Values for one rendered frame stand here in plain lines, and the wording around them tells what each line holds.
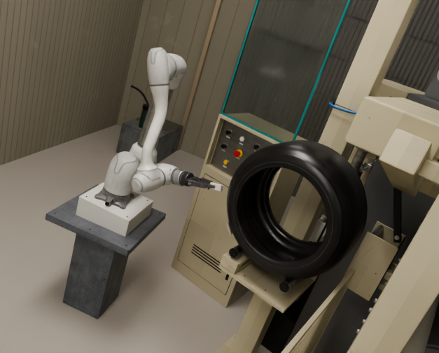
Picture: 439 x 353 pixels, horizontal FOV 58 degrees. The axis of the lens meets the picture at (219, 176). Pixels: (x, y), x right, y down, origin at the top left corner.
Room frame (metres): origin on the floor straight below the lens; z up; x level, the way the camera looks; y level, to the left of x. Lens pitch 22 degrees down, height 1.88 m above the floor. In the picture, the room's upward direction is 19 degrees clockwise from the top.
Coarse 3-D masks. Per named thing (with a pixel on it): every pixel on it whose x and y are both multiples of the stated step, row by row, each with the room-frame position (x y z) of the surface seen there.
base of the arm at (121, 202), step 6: (102, 192) 1.96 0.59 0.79; (108, 192) 1.93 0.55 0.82; (96, 198) 1.91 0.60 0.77; (102, 198) 1.92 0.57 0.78; (108, 198) 1.91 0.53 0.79; (114, 198) 1.92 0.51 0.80; (120, 198) 1.94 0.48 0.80; (126, 198) 1.97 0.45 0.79; (108, 204) 1.90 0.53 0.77; (114, 204) 1.92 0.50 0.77; (120, 204) 1.93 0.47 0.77; (126, 204) 1.96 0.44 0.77
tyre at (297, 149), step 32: (256, 160) 1.63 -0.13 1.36; (288, 160) 1.56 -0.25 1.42; (320, 160) 1.54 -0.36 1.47; (256, 192) 1.89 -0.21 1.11; (320, 192) 1.48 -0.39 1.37; (352, 192) 1.51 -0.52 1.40; (256, 224) 1.83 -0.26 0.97; (352, 224) 1.44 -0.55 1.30; (256, 256) 1.55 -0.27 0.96; (288, 256) 1.72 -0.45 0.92; (320, 256) 1.43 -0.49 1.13
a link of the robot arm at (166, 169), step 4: (156, 164) 2.02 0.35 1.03; (160, 164) 2.00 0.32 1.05; (164, 164) 1.99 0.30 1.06; (168, 164) 2.00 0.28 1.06; (160, 168) 1.92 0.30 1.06; (164, 168) 1.93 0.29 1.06; (168, 168) 1.94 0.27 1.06; (172, 168) 1.95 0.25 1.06; (164, 172) 1.91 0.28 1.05; (168, 172) 1.92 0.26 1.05; (168, 176) 1.91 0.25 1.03; (168, 180) 1.91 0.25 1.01; (164, 184) 1.90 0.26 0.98; (168, 184) 1.93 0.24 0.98
